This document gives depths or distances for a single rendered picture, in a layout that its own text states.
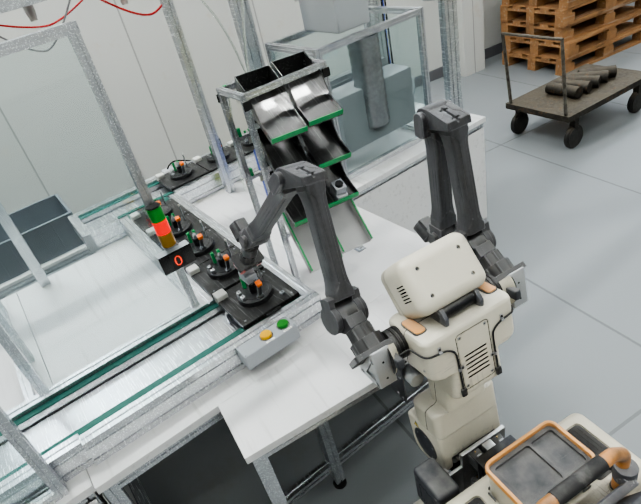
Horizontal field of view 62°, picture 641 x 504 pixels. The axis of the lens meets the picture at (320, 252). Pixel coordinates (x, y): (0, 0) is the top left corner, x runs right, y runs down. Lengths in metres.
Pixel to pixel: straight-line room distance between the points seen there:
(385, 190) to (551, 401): 1.31
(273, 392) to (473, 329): 0.73
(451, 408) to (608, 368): 1.51
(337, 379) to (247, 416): 0.30
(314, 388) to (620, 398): 1.57
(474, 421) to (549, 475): 0.30
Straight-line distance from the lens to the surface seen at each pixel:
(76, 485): 1.87
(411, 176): 3.01
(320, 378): 1.77
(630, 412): 2.80
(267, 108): 1.88
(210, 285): 2.14
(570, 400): 2.79
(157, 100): 5.39
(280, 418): 1.71
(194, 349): 1.97
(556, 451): 1.51
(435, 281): 1.29
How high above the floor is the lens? 2.15
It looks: 34 degrees down
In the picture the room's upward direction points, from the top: 14 degrees counter-clockwise
